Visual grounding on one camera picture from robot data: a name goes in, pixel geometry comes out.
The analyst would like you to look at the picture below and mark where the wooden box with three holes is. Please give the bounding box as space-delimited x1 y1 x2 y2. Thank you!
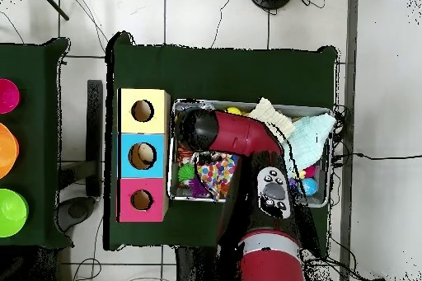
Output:
116 87 171 223

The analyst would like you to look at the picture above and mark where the pink bowl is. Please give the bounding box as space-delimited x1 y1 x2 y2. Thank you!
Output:
0 78 21 115

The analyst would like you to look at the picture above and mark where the dark green table cloth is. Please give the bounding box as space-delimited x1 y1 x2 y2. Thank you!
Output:
103 30 339 251

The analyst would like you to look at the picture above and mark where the colourful dotted cloth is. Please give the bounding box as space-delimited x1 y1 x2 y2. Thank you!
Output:
196 152 240 202

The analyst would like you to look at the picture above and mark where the green bowl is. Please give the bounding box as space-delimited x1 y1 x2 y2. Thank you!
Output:
0 188 30 238

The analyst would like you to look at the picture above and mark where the mint waffle cloth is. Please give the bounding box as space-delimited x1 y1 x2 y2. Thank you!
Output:
283 112 337 176

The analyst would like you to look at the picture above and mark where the orange bowl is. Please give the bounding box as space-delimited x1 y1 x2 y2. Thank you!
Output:
0 122 20 180

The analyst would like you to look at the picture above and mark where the blue globe ball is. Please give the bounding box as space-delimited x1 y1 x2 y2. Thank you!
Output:
299 177 318 196

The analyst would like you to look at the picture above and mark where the grey stand foot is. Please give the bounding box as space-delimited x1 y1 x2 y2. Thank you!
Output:
54 195 97 233

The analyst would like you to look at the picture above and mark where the black power cable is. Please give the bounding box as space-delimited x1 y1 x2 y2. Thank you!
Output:
331 151 422 163

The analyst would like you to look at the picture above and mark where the black rod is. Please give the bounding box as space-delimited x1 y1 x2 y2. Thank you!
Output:
33 0 71 21

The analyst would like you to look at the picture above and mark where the cream waffle cloth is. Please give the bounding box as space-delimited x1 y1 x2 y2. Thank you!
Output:
247 96 296 137

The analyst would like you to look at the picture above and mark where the silver mesh bin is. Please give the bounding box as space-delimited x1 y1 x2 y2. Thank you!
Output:
166 97 335 208

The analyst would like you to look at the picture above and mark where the green cloth side table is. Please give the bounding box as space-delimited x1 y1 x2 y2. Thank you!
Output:
0 37 74 250

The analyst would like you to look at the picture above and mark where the black flat bar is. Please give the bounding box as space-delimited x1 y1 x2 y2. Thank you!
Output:
85 79 104 198

